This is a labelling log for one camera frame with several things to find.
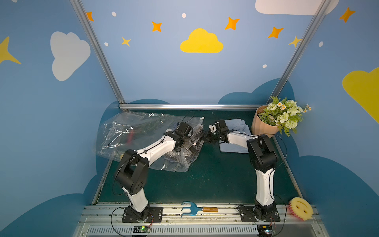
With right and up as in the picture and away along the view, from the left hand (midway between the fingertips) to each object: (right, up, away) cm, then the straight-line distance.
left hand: (186, 140), depth 92 cm
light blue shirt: (+38, +10, +19) cm, 44 cm away
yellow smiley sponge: (+60, -33, -17) cm, 71 cm away
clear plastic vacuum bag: (-36, +6, +10) cm, 38 cm away
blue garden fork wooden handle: (+5, -34, -17) cm, 38 cm away
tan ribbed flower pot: (+50, +8, +5) cm, 51 cm away
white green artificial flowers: (+56, +16, -10) cm, 59 cm away
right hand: (+11, +2, +9) cm, 14 cm away
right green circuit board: (+39, -42, -21) cm, 61 cm away
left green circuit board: (-21, -41, -21) cm, 51 cm away
